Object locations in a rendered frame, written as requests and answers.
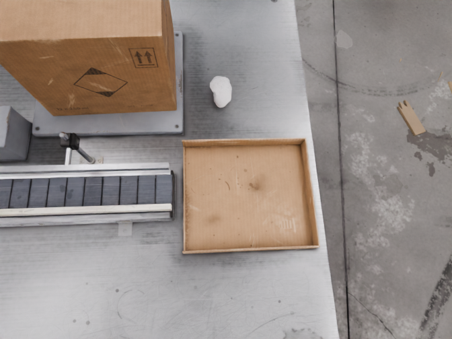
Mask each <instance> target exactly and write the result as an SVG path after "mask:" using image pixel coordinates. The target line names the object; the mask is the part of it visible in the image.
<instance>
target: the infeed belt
mask: <svg viewBox="0 0 452 339"><path fill-rule="evenodd" d="M172 190H173V175H156V178H155V175H154V176H139V178H138V176H121V179H120V176H104V179H103V177H86V179H85V177H76V178H32V179H31V178H26V179H0V209H28V208H49V207H70V206H112V205H134V204H171V205H172ZM164 212H172V210H171V211H147V212H127V213H164ZM105 214H125V213H88V214H67V215H105ZM45 216H65V215H28V216H7V217H45ZM0 218H6V217H0Z"/></svg>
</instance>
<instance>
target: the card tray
mask: <svg viewBox="0 0 452 339"><path fill-rule="evenodd" d="M182 144H183V168H184V251H182V253H183V254H198V253H214V252H246V251H262V250H293V249H309V248H320V244H319V233H318V228H317V217H316V212H315V202H314V196H313V186H312V181H311V170H310V164H309V154H308V149H307V139H306V137H302V138H267V139H197V140H182Z"/></svg>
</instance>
